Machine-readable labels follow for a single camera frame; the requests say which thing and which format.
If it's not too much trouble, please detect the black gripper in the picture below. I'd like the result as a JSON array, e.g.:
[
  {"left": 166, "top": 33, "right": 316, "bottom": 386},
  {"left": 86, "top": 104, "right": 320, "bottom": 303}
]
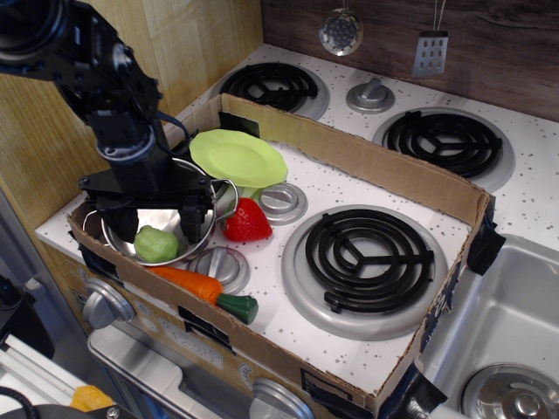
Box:
[{"left": 78, "top": 141, "right": 215, "bottom": 244}]

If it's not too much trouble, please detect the light green toy broccoli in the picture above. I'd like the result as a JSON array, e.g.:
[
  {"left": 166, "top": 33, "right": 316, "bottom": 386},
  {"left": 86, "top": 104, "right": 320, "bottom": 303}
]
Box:
[{"left": 134, "top": 225, "right": 179, "bottom": 264}]

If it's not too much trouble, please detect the silver metal pan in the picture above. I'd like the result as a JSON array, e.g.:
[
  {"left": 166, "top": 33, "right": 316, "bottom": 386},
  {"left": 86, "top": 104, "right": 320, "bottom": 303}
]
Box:
[{"left": 85, "top": 160, "right": 224, "bottom": 266}]

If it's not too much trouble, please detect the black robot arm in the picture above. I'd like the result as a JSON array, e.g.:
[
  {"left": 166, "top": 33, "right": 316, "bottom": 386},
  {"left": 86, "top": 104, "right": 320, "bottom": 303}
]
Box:
[{"left": 1, "top": 1, "right": 213, "bottom": 244}]

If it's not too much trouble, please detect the silver stove knob lower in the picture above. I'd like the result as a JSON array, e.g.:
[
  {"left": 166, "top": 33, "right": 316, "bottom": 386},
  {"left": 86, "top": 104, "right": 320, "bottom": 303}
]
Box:
[{"left": 187, "top": 246, "right": 250, "bottom": 294}]

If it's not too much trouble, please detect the silver stove knob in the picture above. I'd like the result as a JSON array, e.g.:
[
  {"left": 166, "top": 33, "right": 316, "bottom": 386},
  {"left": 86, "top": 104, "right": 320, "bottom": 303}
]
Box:
[
  {"left": 187, "top": 246, "right": 250, "bottom": 294},
  {"left": 258, "top": 182, "right": 308, "bottom": 225},
  {"left": 346, "top": 78, "right": 396, "bottom": 114}
]

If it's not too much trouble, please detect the red toy strawberry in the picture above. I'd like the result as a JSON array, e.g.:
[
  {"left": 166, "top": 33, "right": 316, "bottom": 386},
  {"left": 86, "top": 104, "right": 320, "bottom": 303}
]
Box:
[{"left": 221, "top": 197, "right": 273, "bottom": 243}]

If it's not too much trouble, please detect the silver front oven knob left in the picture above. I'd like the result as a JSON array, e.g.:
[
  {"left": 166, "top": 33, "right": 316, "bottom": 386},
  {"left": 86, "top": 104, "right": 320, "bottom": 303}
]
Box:
[{"left": 82, "top": 278, "right": 135, "bottom": 330}]

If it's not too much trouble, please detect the silver oven knob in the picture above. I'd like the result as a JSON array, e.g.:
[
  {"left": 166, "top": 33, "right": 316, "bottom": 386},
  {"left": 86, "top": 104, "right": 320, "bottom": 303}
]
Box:
[
  {"left": 82, "top": 278, "right": 135, "bottom": 330},
  {"left": 249, "top": 377, "right": 314, "bottom": 419}
]

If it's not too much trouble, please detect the light green plastic plate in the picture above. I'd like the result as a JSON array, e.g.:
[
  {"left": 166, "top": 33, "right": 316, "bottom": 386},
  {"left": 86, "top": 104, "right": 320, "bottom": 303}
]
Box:
[{"left": 190, "top": 128, "right": 288, "bottom": 189}]

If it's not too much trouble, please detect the orange toy carrot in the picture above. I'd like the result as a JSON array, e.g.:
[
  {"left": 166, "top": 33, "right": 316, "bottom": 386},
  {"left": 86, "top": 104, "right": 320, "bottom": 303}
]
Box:
[{"left": 148, "top": 265, "right": 259, "bottom": 325}]

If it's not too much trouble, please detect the silver stove knob upper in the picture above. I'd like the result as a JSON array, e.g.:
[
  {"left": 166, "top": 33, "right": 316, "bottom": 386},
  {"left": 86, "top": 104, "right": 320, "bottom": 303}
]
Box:
[{"left": 258, "top": 182, "right": 308, "bottom": 225}]

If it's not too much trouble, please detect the cardboard fence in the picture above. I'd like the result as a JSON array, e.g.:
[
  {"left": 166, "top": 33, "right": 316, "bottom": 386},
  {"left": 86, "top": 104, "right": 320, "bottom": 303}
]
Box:
[{"left": 69, "top": 94, "right": 498, "bottom": 418}]

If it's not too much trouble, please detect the back left black burner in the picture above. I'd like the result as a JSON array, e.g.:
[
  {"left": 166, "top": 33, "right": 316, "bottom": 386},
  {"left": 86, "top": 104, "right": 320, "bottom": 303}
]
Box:
[{"left": 212, "top": 62, "right": 330, "bottom": 120}]

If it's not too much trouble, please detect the black burner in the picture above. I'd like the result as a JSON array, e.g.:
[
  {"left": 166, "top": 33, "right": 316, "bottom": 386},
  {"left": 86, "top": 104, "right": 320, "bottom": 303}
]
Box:
[
  {"left": 212, "top": 62, "right": 330, "bottom": 120},
  {"left": 372, "top": 107, "right": 515, "bottom": 192},
  {"left": 281, "top": 205, "right": 448, "bottom": 341}
]

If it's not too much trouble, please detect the orange yellow object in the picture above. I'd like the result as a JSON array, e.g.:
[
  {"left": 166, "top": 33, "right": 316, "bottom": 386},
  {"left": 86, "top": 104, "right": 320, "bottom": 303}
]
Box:
[{"left": 69, "top": 385, "right": 114, "bottom": 412}]

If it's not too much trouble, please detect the silver front oven knob right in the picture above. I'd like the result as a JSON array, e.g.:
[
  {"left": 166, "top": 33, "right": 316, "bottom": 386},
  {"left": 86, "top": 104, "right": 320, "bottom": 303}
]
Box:
[{"left": 249, "top": 377, "right": 314, "bottom": 419}]

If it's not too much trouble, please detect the front right black burner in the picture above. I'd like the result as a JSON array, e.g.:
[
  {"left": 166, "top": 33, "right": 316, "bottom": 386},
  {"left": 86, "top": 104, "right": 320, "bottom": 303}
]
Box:
[{"left": 281, "top": 205, "right": 448, "bottom": 341}]

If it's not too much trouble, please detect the silver back stove knob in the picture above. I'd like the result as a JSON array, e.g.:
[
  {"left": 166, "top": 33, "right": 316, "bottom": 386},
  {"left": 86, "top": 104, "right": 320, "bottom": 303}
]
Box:
[{"left": 346, "top": 78, "right": 396, "bottom": 114}]

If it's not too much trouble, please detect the hanging silver strainer ladle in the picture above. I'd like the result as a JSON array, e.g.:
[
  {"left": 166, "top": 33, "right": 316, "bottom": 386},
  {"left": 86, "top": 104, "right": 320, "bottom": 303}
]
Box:
[{"left": 319, "top": 1, "right": 364, "bottom": 57}]

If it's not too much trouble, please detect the back right black burner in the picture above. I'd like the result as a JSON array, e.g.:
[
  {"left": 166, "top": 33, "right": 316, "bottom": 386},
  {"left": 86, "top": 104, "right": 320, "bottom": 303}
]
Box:
[{"left": 372, "top": 107, "right": 515, "bottom": 192}]

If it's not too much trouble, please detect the hanging silver spatula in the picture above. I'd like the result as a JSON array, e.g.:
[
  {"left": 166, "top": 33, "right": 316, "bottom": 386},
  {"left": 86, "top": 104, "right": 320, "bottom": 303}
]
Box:
[{"left": 412, "top": 1, "right": 449, "bottom": 78}]

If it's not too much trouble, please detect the silver sink basin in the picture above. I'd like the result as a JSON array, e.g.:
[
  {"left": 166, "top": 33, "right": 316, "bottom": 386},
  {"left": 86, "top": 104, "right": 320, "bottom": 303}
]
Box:
[{"left": 421, "top": 235, "right": 558, "bottom": 418}]

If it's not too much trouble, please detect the silver sink drain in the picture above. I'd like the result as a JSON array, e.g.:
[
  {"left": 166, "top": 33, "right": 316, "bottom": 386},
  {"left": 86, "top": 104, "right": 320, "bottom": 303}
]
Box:
[{"left": 459, "top": 363, "right": 558, "bottom": 418}]

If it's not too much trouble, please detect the silver oven door handle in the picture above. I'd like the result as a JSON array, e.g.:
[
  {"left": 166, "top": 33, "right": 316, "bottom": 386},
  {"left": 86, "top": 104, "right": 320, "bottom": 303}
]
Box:
[{"left": 86, "top": 325, "right": 219, "bottom": 419}]

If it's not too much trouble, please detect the black cable bottom left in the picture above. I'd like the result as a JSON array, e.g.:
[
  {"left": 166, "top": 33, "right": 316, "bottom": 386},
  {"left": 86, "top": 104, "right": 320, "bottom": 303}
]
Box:
[{"left": 0, "top": 382, "right": 43, "bottom": 419}]

